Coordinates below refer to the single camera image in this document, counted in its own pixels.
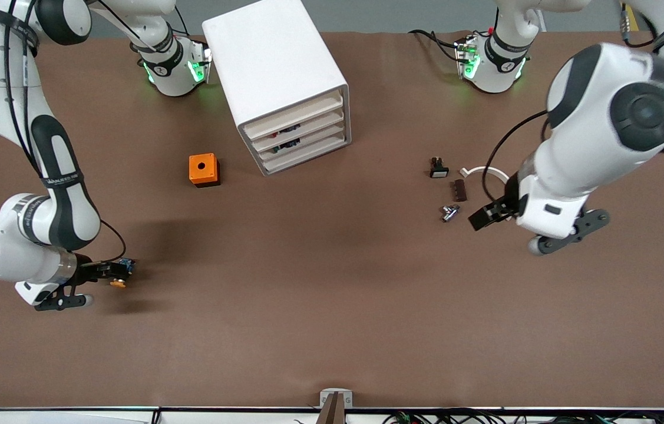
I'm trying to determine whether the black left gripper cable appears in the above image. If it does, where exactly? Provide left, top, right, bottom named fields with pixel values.
left=482, top=109, right=550, bottom=204

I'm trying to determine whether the orange and blue push button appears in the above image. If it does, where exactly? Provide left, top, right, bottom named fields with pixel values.
left=109, top=258, right=138, bottom=289

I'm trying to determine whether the orange box with round hole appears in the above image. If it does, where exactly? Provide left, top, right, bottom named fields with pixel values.
left=189, top=153, right=221, bottom=188

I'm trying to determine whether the white half-ring pipe clamp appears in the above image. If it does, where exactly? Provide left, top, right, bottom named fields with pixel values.
left=460, top=167, right=510, bottom=183

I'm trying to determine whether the grey metal edge bracket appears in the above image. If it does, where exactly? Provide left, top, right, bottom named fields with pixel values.
left=319, top=387, right=354, bottom=424

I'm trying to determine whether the black arm base cable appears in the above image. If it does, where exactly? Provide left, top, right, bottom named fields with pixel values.
left=408, top=28, right=463, bottom=62

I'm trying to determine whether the black cable bundle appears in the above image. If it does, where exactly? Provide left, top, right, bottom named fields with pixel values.
left=382, top=411, right=664, bottom=424

